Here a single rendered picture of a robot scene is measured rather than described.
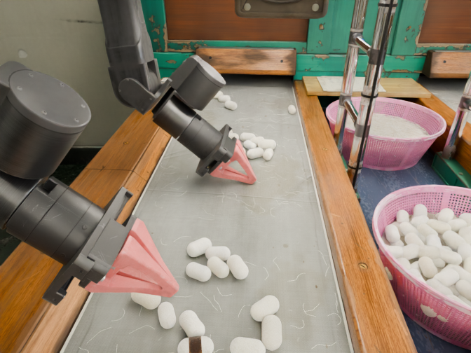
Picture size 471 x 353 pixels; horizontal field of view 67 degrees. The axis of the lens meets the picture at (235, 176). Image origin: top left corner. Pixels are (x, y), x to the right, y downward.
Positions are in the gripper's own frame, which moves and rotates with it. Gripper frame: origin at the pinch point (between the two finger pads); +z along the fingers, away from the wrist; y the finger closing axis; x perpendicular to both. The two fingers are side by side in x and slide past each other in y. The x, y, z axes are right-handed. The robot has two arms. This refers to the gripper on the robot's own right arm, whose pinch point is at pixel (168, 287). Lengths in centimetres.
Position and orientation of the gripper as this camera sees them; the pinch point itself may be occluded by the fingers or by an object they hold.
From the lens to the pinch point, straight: 36.5
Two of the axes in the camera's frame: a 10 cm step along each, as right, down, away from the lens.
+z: 7.5, 5.9, 2.9
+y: 0.7, -5.1, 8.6
